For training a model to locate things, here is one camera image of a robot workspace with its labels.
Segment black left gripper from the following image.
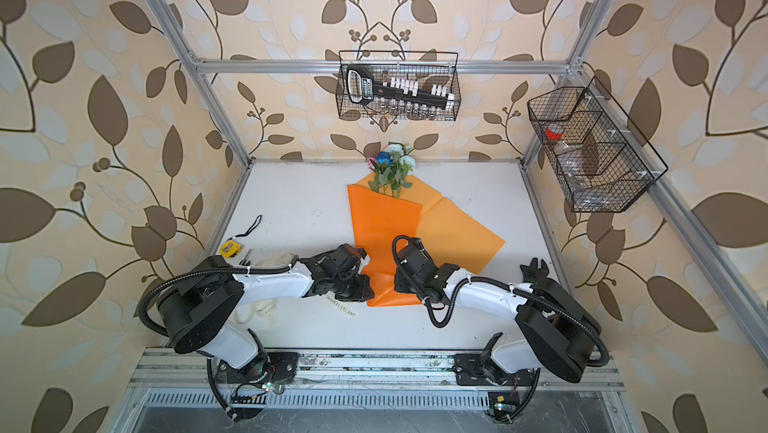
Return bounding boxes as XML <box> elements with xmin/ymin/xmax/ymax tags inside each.
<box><xmin>333</xmin><ymin>274</ymin><xmax>382</xmax><ymax>302</ymax></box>

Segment black adjustable wrench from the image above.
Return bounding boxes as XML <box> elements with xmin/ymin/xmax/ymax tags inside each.
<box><xmin>520</xmin><ymin>257</ymin><xmax>549</xmax><ymax>284</ymax></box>

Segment red handled pliers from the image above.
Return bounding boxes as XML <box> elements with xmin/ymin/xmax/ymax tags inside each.
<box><xmin>239</xmin><ymin>248</ymin><xmax>253</xmax><ymax>266</ymax></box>

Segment black socket wrench set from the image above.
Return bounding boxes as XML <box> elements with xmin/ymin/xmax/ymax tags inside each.
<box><xmin>337</xmin><ymin>62</ymin><xmax>461</xmax><ymax>114</ymax></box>

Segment back black wire basket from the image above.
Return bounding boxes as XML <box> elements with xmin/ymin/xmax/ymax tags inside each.
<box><xmin>333</xmin><ymin>48</ymin><xmax>461</xmax><ymax>124</ymax></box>

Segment dark blue fake rose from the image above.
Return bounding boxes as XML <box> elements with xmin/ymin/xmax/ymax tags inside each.
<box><xmin>375</xmin><ymin>151</ymin><xmax>392</xmax><ymax>168</ymax></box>

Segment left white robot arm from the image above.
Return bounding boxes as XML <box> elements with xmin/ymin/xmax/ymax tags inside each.
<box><xmin>136</xmin><ymin>244</ymin><xmax>374</xmax><ymax>370</ymax></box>

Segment dark pink fake rose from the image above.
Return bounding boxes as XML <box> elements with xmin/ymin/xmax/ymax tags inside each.
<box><xmin>368</xmin><ymin>157</ymin><xmax>383</xmax><ymax>192</ymax></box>

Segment clear bottle red cap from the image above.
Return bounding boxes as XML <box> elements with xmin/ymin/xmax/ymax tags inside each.
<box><xmin>544</xmin><ymin>123</ymin><xmax>599</xmax><ymax>188</ymax></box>

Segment black wire basket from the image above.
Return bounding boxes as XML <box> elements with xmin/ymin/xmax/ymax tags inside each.
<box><xmin>333</xmin><ymin>48</ymin><xmax>461</xmax><ymax>124</ymax></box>
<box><xmin>527</xmin><ymin>77</ymin><xmax>668</xmax><ymax>213</ymax></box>

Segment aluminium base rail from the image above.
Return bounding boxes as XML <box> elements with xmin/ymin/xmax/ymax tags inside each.
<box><xmin>128</xmin><ymin>348</ymin><xmax>628</xmax><ymax>413</ymax></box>

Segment pale blue fake flower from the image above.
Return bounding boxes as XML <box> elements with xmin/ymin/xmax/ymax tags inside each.
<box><xmin>384</xmin><ymin>143</ymin><xmax>416</xmax><ymax>194</ymax></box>

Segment right black wire basket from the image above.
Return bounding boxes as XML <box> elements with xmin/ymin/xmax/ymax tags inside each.
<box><xmin>527</xmin><ymin>77</ymin><xmax>668</xmax><ymax>213</ymax></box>

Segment yellow tape measure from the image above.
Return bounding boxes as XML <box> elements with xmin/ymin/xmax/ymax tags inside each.
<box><xmin>219</xmin><ymin>214</ymin><xmax>263</xmax><ymax>259</ymax></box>

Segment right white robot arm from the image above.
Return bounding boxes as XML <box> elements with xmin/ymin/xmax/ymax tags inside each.
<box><xmin>391</xmin><ymin>235</ymin><xmax>610</xmax><ymax>385</ymax></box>

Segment white ribbon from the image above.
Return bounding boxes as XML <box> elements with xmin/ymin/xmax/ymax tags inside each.
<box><xmin>233</xmin><ymin>256</ymin><xmax>364</xmax><ymax>325</ymax></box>

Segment orange wrapping paper sheet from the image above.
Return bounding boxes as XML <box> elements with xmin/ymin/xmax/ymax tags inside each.
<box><xmin>347</xmin><ymin>175</ymin><xmax>505</xmax><ymax>308</ymax></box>

